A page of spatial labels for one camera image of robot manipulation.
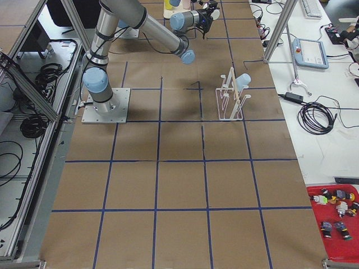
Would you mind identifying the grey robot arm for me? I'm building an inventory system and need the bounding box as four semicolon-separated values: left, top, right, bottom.
82;1;219;123

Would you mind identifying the light blue plastic cup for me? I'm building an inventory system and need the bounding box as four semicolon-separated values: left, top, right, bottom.
235;73;251;90

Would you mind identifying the pink plastic cup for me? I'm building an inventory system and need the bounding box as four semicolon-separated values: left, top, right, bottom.
182;0;191;10

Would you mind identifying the yellow plastic cup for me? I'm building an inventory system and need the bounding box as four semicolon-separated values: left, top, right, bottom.
164;0;173;10

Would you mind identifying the cream white plastic cup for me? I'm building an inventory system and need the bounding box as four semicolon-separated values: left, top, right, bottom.
210;9;220;20

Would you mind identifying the black power adapter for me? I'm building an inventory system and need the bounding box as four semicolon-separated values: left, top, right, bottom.
278;92;303;104

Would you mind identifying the white keyboard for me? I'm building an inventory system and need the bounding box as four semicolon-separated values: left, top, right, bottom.
299;0;322;20

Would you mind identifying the aluminium frame post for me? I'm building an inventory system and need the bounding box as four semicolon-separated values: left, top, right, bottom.
263;0;297;63

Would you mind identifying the blue teach pendant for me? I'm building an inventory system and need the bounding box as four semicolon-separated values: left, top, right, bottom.
292;38;329;69

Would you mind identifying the coiled black cable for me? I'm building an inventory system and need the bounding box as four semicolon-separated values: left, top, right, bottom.
297;95;359;135

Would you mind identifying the red parts bin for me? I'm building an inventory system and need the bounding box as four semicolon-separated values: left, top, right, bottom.
307;184;358;263

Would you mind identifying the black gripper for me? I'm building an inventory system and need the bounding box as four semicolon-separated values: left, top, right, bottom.
196;8;214;30
197;0;218;10

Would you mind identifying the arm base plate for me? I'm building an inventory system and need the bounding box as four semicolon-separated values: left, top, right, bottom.
114;27;139;39
82;88;131;124

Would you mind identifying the white wire cup rack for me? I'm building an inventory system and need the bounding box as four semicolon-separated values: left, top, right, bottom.
215;67;251;121

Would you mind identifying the cream plastic tray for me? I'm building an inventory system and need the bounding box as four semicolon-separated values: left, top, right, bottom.
163;1;191;19

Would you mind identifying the metal reacher grabber tool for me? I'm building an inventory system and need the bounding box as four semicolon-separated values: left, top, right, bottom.
286;25;312;96

